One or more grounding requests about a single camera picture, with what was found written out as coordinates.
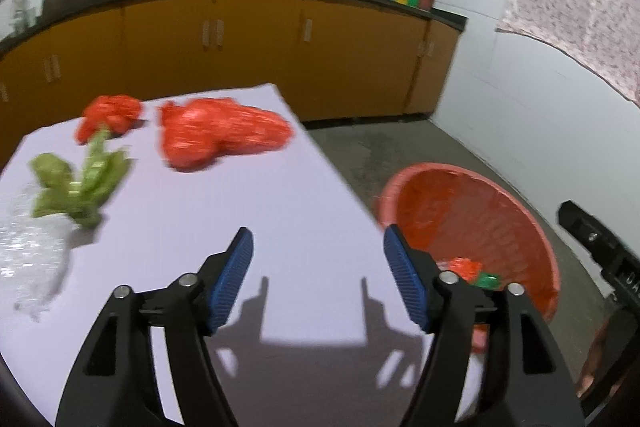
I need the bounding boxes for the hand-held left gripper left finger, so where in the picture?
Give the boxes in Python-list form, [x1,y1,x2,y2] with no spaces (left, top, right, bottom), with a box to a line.
[55,227,254,427]

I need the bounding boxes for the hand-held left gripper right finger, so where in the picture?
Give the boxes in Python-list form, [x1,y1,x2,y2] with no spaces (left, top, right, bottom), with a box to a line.
[384,224,586,427]

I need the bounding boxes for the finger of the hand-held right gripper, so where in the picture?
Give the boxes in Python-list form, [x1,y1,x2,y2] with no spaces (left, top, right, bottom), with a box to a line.
[557,201,619,271]

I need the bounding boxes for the orange wrapper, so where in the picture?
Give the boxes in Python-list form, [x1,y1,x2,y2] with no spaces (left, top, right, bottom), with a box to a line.
[437,257,483,284]

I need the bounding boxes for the orange plastic waste basket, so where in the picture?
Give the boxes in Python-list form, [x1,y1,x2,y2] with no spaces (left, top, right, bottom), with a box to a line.
[375,163,561,353]

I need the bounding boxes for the large orange plastic bag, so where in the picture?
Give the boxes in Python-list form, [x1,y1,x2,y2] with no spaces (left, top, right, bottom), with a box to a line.
[157,98,293,172]

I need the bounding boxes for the artificial red flower green stem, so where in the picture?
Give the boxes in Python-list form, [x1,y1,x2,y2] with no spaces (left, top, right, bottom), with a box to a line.
[30,129,133,229]

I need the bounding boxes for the small orange plastic bag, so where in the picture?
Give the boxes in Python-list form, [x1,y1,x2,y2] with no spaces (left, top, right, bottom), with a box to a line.
[75,94,146,142]

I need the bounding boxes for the clear bubble wrap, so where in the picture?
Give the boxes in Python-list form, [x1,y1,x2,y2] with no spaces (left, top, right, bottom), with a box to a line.
[0,187,73,323]

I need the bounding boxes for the wooden base cabinets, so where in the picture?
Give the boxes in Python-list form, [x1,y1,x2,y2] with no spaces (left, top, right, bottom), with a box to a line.
[0,0,461,130]

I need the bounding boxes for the clear bag with jar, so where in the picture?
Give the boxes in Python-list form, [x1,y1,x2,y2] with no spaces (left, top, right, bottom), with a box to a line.
[10,0,37,32]

